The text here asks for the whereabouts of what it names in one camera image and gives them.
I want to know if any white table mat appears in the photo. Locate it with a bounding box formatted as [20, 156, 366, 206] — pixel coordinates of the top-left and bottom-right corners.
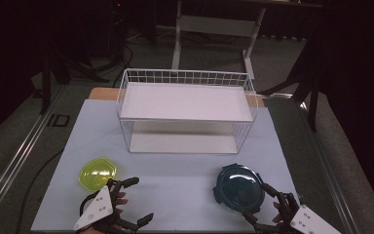
[30, 98, 301, 232]

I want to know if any black stand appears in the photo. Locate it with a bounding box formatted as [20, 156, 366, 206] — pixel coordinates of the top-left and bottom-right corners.
[258, 38, 325, 133]
[32, 48, 111, 115]

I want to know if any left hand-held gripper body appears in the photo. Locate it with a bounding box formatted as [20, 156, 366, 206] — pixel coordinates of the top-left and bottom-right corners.
[73, 178, 128, 234]

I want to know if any green lid plastic container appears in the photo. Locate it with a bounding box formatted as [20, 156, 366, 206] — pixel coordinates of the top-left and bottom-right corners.
[78, 156, 118, 193]

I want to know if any white wire shelf rack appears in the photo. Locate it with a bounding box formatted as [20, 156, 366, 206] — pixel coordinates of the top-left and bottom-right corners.
[116, 67, 259, 155]

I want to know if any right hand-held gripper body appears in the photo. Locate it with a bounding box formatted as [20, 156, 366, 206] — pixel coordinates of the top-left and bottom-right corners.
[256, 191, 343, 234]

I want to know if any white desk frame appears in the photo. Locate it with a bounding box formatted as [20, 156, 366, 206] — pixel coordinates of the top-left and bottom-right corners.
[170, 0, 267, 81]

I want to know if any dark blue lid container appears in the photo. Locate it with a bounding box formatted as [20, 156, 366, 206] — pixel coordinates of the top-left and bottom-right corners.
[212, 163, 267, 215]

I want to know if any black floor cable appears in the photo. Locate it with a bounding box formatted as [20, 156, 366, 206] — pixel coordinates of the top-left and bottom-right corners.
[87, 45, 134, 87]
[15, 149, 65, 234]

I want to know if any person's left hand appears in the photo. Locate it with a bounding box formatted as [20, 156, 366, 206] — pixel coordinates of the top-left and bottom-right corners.
[115, 190, 130, 207]

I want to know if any person's right hand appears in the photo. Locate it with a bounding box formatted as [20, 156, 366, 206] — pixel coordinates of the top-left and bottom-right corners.
[272, 201, 283, 224]

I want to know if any metal floor rail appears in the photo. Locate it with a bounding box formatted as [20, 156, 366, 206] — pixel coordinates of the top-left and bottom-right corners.
[266, 93, 361, 234]
[0, 85, 67, 225]

